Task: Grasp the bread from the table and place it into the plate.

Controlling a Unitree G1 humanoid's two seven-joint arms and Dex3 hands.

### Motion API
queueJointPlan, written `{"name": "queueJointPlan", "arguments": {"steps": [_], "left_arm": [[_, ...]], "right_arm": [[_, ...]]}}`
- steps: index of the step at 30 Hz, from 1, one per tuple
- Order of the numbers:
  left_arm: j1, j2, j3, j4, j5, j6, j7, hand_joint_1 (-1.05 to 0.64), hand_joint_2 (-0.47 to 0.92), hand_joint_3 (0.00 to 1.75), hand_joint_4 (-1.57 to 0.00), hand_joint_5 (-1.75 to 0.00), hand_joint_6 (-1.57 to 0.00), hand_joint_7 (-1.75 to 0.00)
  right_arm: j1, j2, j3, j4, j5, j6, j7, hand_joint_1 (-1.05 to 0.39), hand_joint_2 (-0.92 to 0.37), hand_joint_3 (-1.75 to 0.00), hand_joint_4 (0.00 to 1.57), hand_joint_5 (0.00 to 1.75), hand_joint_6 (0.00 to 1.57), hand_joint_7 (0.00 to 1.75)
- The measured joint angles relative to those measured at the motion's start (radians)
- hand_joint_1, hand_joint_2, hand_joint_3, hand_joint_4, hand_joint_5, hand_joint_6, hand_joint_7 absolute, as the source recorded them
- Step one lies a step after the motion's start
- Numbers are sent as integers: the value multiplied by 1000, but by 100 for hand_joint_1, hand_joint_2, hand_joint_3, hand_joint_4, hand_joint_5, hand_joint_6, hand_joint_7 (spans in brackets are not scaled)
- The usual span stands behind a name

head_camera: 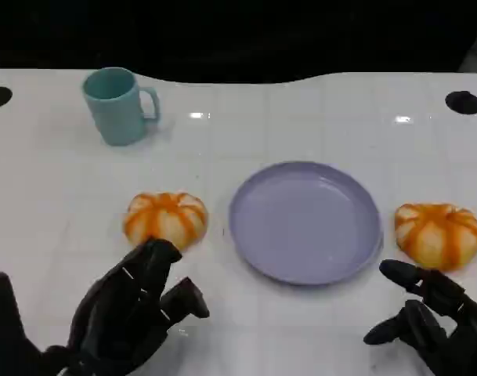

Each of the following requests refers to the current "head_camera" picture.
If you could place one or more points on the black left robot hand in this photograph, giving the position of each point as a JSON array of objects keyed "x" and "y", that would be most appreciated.
[{"x": 116, "y": 313}]

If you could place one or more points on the pale green mug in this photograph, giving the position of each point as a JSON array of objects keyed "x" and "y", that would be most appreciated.
[{"x": 116, "y": 109}]

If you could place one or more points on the orange white toy bread roll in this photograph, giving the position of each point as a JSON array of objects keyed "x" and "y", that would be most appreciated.
[
  {"x": 165, "y": 219},
  {"x": 438, "y": 235}
]

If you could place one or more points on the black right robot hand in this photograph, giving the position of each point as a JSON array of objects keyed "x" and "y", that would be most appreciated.
[{"x": 461, "y": 329}]

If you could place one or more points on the lilac plate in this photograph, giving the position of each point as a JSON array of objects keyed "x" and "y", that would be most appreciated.
[{"x": 304, "y": 223}]

